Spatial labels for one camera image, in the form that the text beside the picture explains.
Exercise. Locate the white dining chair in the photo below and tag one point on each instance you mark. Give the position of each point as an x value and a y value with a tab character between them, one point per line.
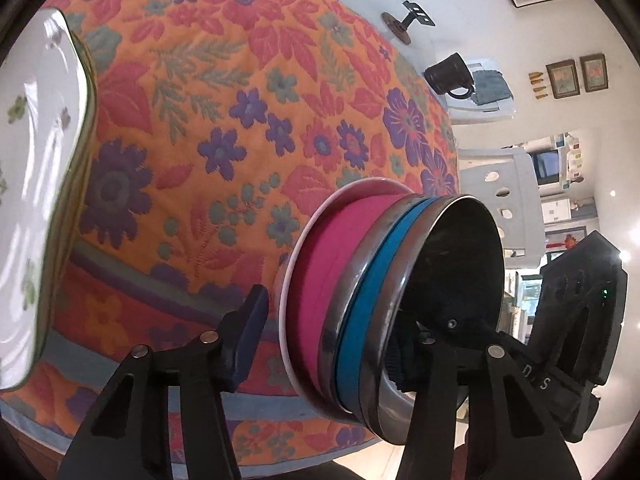
520	200
480	112

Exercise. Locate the dark screen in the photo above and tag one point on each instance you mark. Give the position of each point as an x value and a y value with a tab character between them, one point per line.
546	167

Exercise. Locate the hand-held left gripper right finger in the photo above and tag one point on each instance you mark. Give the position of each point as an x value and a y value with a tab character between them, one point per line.
402	365

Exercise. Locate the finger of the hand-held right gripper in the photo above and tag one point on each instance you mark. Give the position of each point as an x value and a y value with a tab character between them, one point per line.
465	330

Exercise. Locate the blue steel bowl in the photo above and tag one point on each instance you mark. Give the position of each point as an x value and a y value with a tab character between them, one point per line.
450	270

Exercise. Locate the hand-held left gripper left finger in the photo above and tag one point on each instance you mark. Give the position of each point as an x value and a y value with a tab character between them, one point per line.
247	340

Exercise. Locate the teal leaf gold-rimmed plate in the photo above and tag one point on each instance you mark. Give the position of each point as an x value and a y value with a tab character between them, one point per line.
59	240

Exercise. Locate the black metal holder brown base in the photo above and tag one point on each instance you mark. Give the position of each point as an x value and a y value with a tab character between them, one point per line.
396	25

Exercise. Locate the small framed wall picture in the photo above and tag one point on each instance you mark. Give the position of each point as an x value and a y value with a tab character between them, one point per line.
594	72
563	79

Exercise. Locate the orange floral tablecloth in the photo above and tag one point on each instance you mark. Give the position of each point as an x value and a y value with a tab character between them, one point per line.
200	110

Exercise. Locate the blue-grey cloth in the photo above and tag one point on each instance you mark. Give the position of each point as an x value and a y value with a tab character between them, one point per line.
492	87

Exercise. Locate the black mug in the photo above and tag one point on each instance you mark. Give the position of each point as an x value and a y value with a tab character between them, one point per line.
447	72

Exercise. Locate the yellow wall ornament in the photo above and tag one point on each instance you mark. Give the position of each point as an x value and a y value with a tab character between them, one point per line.
537	85

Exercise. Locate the white clover print square plate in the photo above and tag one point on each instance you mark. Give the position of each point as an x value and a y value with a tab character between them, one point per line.
30	185

